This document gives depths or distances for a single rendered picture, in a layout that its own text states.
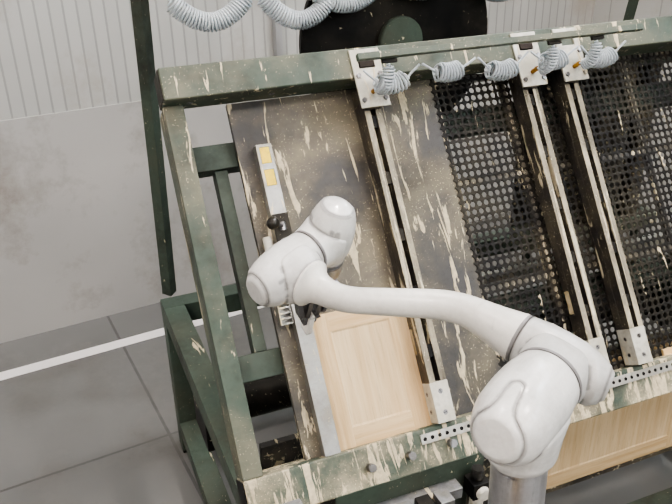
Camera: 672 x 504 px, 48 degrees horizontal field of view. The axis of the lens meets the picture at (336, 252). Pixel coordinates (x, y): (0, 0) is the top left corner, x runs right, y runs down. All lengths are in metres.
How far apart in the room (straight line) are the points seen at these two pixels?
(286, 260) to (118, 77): 3.05
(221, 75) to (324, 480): 1.22
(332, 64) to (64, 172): 2.41
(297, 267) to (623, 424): 2.02
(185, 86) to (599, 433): 2.03
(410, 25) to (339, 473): 1.67
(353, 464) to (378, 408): 0.19
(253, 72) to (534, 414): 1.44
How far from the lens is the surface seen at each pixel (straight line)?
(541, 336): 1.43
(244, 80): 2.32
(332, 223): 1.57
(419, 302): 1.49
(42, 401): 4.28
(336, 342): 2.31
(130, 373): 4.34
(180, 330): 3.12
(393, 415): 2.37
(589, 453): 3.24
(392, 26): 2.98
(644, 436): 3.40
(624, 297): 2.76
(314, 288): 1.50
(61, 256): 4.68
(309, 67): 2.38
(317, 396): 2.26
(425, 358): 2.35
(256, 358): 2.29
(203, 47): 4.56
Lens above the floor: 2.41
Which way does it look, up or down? 26 degrees down
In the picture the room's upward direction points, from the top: 1 degrees counter-clockwise
